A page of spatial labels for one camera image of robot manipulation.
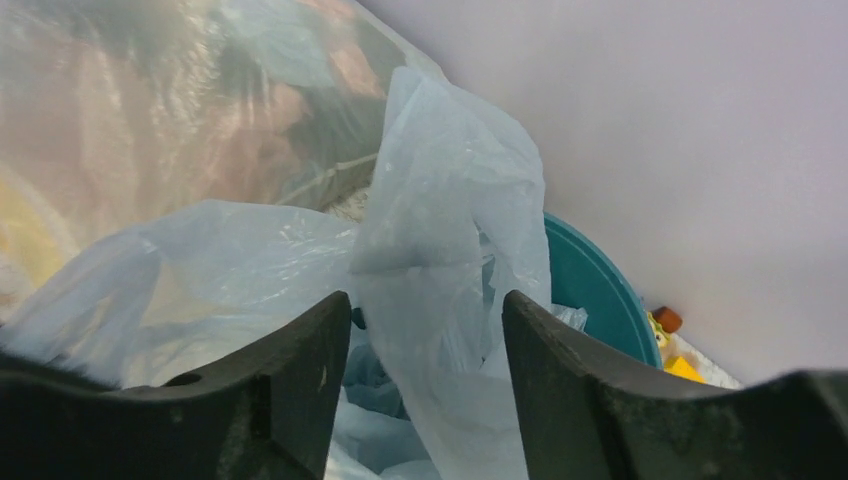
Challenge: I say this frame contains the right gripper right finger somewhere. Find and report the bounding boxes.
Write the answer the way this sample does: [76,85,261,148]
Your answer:
[502,291,847,479]

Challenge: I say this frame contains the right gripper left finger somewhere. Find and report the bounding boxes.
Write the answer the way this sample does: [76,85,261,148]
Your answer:
[1,291,352,479]

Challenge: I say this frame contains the light blue plastic trash bag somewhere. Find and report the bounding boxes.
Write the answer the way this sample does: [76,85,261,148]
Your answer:
[1,67,551,479]

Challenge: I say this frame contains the teal plastic trash bin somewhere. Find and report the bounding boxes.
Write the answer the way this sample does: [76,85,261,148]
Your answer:
[544,213,662,369]

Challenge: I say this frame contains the yellow toy block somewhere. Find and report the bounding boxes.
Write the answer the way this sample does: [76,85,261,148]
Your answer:
[664,356,706,384]

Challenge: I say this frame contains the yellow dotted dice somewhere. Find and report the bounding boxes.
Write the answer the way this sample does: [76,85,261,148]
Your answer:
[647,312,671,350]

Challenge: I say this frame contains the small brown cube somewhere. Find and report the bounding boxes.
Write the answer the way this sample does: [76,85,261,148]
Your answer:
[651,306,683,334]

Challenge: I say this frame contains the floral patterned table mat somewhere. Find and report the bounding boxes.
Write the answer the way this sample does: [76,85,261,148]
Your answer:
[670,334,743,390]

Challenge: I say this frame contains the large translucent stuffed bag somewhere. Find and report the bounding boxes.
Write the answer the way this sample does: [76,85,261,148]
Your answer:
[1,1,442,317]

